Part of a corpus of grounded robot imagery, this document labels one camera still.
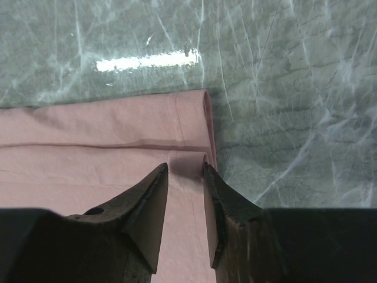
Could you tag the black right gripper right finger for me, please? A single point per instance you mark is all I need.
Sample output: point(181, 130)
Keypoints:
point(251, 244)

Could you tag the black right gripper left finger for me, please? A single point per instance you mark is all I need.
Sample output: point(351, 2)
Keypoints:
point(117, 241)

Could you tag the pink printed t-shirt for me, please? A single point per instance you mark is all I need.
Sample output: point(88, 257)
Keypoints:
point(70, 158)

